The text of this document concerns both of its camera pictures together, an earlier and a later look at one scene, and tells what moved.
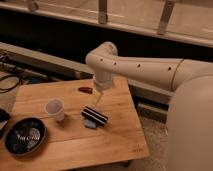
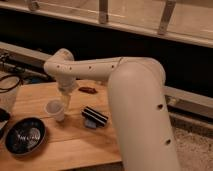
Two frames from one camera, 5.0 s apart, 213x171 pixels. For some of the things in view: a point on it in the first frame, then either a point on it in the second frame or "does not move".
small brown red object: (86, 89) does not move
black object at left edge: (4, 115) does not move
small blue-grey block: (90, 124) does not move
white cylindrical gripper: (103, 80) to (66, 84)
